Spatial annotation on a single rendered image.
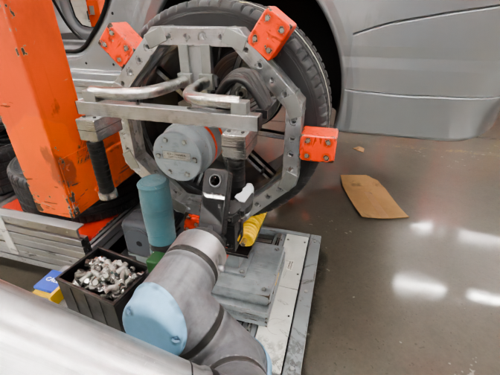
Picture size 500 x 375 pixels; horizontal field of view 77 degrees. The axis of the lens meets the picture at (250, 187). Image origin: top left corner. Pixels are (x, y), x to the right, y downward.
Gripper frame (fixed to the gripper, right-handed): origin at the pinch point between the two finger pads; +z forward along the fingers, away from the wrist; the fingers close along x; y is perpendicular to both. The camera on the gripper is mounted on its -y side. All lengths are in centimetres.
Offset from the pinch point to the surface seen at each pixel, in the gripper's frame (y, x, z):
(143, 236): 46, -50, 27
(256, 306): 68, -2, 24
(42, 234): 50, -95, 20
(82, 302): 31, -37, -16
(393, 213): 82, 60, 131
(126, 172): 28, -65, 43
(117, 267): 26.2, -31.7, -7.6
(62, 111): -5, -65, 20
